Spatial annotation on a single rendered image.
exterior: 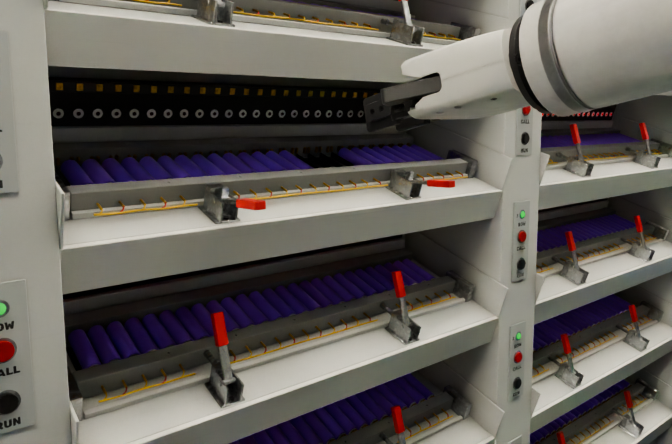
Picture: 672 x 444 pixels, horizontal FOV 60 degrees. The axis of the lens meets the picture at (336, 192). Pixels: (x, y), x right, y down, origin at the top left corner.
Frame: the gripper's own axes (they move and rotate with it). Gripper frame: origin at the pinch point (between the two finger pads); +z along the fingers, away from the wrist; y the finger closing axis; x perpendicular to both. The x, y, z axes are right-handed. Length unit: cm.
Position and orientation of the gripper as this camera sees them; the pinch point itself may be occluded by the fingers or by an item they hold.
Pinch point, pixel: (396, 111)
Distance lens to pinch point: 55.5
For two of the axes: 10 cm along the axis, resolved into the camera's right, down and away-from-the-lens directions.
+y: -7.7, 0.8, -6.3
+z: -6.2, 1.3, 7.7
